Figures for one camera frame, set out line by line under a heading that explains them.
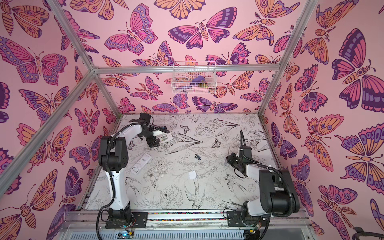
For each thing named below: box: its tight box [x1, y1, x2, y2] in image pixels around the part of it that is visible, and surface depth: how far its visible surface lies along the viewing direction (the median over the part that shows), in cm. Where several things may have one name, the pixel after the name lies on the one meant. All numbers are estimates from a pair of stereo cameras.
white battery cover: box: [188, 170, 197, 180], surface depth 91 cm
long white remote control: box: [130, 153, 152, 175], surface depth 96 cm
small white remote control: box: [155, 133, 173, 144], surface depth 108 cm
